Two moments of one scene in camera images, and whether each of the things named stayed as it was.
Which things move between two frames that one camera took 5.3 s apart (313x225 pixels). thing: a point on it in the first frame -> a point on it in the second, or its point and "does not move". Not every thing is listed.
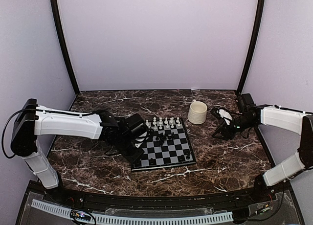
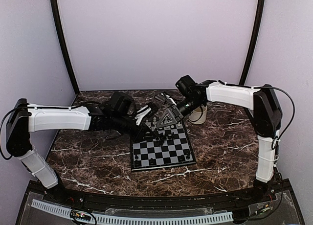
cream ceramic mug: (197, 112) does not move
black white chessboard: (169, 146) does not move
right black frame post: (259, 19) does not move
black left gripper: (136, 157) -> (139, 135)
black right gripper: (228, 134) -> (172, 112)
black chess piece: (151, 162) does not move
